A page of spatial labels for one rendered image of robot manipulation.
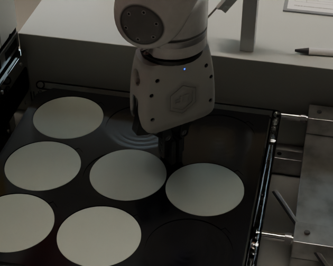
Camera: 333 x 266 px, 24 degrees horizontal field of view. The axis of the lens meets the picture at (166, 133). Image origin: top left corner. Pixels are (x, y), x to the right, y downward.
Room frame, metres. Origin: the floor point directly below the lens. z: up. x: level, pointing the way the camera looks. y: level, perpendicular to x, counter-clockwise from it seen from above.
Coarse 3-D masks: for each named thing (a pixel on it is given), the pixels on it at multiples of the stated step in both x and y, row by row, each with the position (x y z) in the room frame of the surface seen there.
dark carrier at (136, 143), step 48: (48, 96) 0.93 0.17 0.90; (96, 96) 0.93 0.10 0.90; (96, 144) 0.81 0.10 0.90; (144, 144) 0.81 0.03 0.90; (192, 144) 0.81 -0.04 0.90; (240, 144) 0.81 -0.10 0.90; (0, 192) 0.72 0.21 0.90; (48, 192) 0.72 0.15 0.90; (96, 192) 0.72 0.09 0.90; (48, 240) 0.63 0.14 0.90; (144, 240) 0.63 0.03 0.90; (192, 240) 0.63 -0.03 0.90; (240, 240) 0.63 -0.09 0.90
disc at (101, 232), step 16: (96, 208) 0.69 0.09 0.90; (112, 208) 0.69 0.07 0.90; (64, 224) 0.66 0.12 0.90; (80, 224) 0.66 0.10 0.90; (96, 224) 0.66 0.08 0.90; (112, 224) 0.66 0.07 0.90; (128, 224) 0.66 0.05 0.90; (64, 240) 0.63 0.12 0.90; (80, 240) 0.63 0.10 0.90; (96, 240) 0.63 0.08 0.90; (112, 240) 0.63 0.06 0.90; (128, 240) 0.63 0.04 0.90; (80, 256) 0.61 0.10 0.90; (96, 256) 0.61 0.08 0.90; (112, 256) 0.61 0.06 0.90; (128, 256) 0.61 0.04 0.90
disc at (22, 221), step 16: (0, 208) 0.69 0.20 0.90; (16, 208) 0.69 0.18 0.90; (32, 208) 0.69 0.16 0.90; (48, 208) 0.69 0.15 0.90; (0, 224) 0.66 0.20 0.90; (16, 224) 0.66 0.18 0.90; (32, 224) 0.66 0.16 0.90; (48, 224) 0.66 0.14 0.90; (0, 240) 0.63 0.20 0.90; (16, 240) 0.63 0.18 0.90; (32, 240) 0.63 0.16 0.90
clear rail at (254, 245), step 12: (276, 120) 0.86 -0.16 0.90; (276, 132) 0.84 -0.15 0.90; (276, 144) 0.82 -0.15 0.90; (264, 156) 0.79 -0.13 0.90; (264, 168) 0.76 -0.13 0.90; (264, 180) 0.73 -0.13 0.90; (264, 192) 0.71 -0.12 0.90; (264, 204) 0.69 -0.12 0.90; (264, 216) 0.68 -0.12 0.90; (252, 228) 0.65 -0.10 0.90; (252, 240) 0.63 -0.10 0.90; (252, 252) 0.61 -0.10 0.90; (252, 264) 0.59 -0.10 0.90
